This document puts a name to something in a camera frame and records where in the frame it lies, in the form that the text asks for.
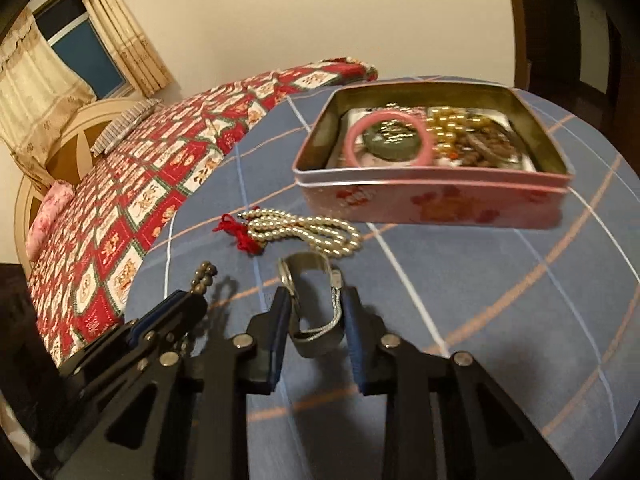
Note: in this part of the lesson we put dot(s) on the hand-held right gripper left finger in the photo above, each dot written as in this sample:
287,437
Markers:
277,332

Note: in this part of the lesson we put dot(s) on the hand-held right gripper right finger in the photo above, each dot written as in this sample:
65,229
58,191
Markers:
357,345

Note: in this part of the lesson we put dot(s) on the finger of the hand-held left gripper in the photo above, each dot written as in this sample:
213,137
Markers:
185,320
165,307

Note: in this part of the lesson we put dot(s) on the silver wristwatch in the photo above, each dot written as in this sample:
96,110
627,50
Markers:
305,262

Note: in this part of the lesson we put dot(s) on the pink floral tin box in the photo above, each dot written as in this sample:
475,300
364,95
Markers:
430,200

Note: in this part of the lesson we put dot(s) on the green jade pendant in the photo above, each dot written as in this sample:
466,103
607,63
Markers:
390,140

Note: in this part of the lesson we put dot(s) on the pink bangle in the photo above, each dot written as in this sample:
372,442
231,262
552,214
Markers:
355,135

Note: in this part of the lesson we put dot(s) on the pink floral pillow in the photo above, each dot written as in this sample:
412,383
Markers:
47,215

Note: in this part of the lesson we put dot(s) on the red patterned bed blanket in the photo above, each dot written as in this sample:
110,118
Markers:
150,185

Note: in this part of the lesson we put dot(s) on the beige wooden headboard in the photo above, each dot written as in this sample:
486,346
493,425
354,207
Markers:
60,155

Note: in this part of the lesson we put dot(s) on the striped pillow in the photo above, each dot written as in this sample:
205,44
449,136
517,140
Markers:
125,125

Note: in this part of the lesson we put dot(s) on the window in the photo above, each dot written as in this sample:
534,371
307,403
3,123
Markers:
85,45

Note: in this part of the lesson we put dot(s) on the brown wooden door frame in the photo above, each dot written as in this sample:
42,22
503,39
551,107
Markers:
517,25

